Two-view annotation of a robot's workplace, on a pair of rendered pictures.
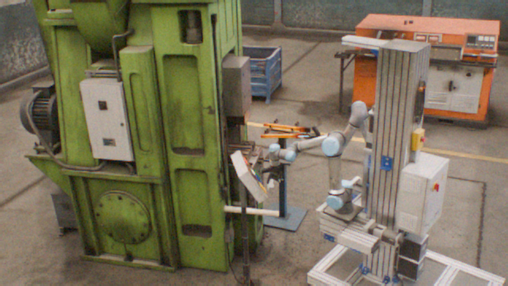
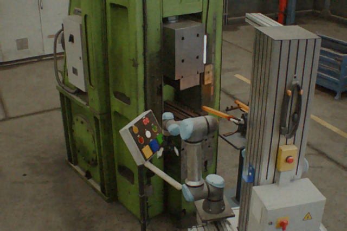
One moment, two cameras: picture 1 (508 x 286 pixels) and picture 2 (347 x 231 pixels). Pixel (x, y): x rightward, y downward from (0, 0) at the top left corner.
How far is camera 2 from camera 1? 221 cm
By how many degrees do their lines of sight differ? 32
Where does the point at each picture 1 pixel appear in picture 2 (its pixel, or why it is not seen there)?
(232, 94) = (168, 55)
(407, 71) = (269, 64)
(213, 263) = (134, 209)
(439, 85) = not seen: outside the picture
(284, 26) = not seen: outside the picture
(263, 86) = (336, 81)
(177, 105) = (120, 52)
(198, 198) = not seen: hidden behind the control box
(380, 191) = (245, 203)
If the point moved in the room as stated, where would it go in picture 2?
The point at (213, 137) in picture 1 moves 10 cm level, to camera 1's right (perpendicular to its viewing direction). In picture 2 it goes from (134, 89) to (145, 92)
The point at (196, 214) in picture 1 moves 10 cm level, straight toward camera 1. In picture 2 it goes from (129, 159) to (122, 164)
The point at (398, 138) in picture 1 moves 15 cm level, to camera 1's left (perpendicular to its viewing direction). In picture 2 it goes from (259, 147) to (234, 139)
